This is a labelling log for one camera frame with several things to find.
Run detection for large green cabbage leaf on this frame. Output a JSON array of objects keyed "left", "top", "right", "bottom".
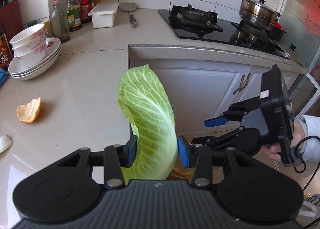
[{"left": 118, "top": 65, "right": 177, "bottom": 182}]

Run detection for white sleeve forearm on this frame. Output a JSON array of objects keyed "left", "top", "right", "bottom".
[{"left": 299, "top": 115, "right": 320, "bottom": 163}]

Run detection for person's right hand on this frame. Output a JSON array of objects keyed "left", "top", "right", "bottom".
[{"left": 260, "top": 118, "right": 308, "bottom": 162}]

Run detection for orange peel on counter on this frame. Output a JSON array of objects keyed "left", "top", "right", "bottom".
[{"left": 16, "top": 97, "right": 42, "bottom": 123}]

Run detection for black gas stove top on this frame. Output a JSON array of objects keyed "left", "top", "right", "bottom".
[{"left": 158, "top": 5, "right": 291, "bottom": 59}]

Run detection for stainless steel pot with lid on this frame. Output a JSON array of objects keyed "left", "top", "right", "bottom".
[{"left": 239, "top": 0, "right": 280, "bottom": 29}]

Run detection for white cabbage stem piece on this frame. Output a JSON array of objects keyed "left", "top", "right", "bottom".
[{"left": 0, "top": 134, "right": 13, "bottom": 153}]

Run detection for white floral bowl stack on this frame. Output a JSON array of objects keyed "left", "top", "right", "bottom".
[{"left": 9, "top": 23, "right": 47, "bottom": 67}]

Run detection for white stacked plates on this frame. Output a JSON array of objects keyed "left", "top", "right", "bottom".
[{"left": 8, "top": 37, "right": 62, "bottom": 80}]

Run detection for blue white salt bag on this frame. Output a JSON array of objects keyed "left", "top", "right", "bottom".
[{"left": 0, "top": 68, "right": 9, "bottom": 87}]

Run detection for white plastic lidded box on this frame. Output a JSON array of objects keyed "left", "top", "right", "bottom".
[{"left": 88, "top": 2, "right": 119, "bottom": 29}]

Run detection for dark soy sauce bottle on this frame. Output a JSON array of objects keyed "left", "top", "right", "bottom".
[{"left": 0, "top": 28, "right": 13, "bottom": 71}]

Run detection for clear glass bottle red cap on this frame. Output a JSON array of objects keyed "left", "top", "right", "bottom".
[{"left": 49, "top": 0, "right": 70, "bottom": 43}]

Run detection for yellow lid jar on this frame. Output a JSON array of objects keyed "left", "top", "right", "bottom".
[{"left": 42, "top": 19, "right": 52, "bottom": 37}]

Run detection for cooking oil bottle green label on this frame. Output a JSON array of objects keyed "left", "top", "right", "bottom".
[{"left": 66, "top": 0, "right": 82, "bottom": 32}]

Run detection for dark red knife block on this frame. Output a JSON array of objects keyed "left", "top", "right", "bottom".
[{"left": 1, "top": 0, "right": 23, "bottom": 40}]

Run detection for black cable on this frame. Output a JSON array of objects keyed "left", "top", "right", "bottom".
[{"left": 292, "top": 135, "right": 320, "bottom": 194}]

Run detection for bronze cabinet handle pair right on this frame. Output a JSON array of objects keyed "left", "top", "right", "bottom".
[{"left": 233, "top": 73, "right": 251, "bottom": 95}]

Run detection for metal spatula grey handle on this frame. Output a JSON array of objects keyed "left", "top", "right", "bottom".
[{"left": 119, "top": 3, "right": 137, "bottom": 28}]

